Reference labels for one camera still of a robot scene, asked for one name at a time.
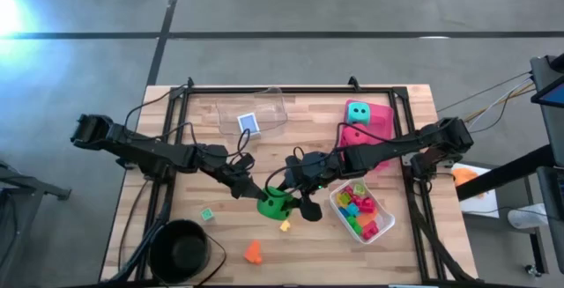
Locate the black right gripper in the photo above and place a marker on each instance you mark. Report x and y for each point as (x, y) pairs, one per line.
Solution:
(315, 169)

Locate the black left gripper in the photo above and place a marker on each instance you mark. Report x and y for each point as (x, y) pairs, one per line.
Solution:
(233, 174)

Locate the green foam die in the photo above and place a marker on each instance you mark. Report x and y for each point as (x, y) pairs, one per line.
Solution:
(273, 208)

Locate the yellow square toy brick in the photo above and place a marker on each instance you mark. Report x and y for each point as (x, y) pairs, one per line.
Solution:
(285, 225)

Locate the lime green square brick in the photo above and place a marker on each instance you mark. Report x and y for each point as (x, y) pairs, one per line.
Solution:
(343, 198)

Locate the green tall-stud toy brick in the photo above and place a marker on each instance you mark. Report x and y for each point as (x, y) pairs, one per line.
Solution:
(353, 225)

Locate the pale green square brick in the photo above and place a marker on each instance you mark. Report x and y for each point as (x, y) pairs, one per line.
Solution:
(359, 189)

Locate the red tall-stud toy brick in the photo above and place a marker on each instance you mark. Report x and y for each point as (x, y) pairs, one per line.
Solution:
(365, 202)
(371, 231)

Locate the blue white card box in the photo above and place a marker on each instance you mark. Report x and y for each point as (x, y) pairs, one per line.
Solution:
(249, 123)

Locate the long orange toy brick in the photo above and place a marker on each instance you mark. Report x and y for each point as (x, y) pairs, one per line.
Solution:
(368, 218)

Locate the red foam die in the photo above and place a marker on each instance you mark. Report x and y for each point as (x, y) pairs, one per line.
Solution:
(354, 136)

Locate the teal foam die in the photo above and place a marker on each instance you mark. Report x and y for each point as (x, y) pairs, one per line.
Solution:
(358, 112)

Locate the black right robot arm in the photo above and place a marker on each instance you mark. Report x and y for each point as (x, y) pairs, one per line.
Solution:
(405, 147)

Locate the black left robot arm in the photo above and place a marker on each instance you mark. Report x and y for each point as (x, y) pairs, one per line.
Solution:
(150, 149)

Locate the mint green small brick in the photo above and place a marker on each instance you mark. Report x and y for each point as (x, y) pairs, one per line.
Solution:
(207, 214)

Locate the clear plastic bin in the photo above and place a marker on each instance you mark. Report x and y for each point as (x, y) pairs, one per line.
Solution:
(269, 112)

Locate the white plastic bin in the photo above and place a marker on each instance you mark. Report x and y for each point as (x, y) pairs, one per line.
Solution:
(388, 224)

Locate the black round bucket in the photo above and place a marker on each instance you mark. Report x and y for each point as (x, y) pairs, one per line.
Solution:
(176, 253)

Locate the pink plastic bin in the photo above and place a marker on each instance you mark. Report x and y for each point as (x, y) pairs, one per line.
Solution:
(381, 114)

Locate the orange object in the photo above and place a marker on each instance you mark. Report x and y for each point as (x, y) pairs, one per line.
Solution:
(465, 177)

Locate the white tray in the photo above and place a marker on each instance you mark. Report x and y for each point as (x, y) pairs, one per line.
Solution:
(480, 200)

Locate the black stand bar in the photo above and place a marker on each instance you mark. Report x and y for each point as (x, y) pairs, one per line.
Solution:
(506, 173)

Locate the grey metal stand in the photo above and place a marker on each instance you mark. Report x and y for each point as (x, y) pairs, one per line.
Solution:
(26, 183)

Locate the white shoe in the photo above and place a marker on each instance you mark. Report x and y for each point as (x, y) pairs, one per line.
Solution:
(526, 217)

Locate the dark laptop blue screen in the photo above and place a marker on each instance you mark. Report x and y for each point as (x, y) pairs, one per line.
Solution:
(553, 96)

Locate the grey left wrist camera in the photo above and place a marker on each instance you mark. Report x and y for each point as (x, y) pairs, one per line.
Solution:
(244, 161)

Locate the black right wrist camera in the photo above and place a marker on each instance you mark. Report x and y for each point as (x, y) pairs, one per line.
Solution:
(294, 167)

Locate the black table rig frame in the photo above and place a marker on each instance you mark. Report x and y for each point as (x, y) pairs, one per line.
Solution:
(286, 90)

